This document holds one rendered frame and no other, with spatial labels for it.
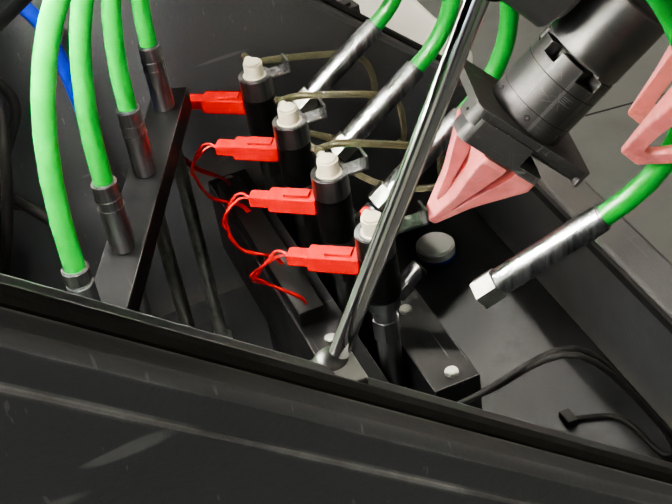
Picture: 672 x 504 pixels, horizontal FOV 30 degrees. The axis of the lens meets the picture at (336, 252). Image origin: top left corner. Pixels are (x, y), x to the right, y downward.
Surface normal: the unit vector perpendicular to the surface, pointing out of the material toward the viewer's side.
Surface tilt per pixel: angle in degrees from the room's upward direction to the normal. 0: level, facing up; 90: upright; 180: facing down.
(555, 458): 43
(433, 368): 0
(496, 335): 0
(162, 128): 0
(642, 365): 90
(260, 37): 90
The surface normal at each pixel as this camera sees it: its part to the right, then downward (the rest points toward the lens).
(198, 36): 0.39, 0.55
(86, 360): 0.56, 0.21
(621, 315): -0.91, 0.34
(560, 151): 0.61, -0.66
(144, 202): -0.12, -0.76
